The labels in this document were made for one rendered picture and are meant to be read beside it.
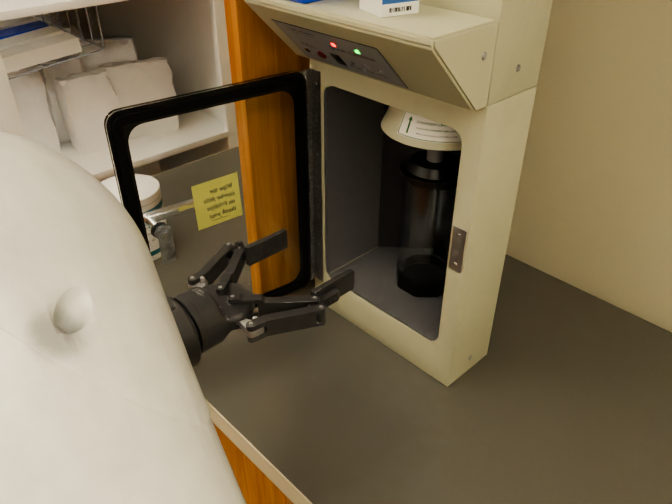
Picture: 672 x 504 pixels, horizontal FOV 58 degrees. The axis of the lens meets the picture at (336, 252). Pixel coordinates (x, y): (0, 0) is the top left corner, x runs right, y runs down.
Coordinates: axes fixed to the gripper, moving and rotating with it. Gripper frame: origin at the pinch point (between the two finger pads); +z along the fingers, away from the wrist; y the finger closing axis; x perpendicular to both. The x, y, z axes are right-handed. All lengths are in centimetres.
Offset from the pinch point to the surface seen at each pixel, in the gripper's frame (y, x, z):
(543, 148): -1, 1, 59
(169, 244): 18.6, 1.2, -11.2
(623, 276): -22, 21, 59
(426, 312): -5.2, 17.8, 20.8
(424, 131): -3.1, -14.4, 18.6
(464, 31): -13.8, -31.3, 9.9
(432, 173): -1.4, -5.6, 23.8
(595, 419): -34, 25, 27
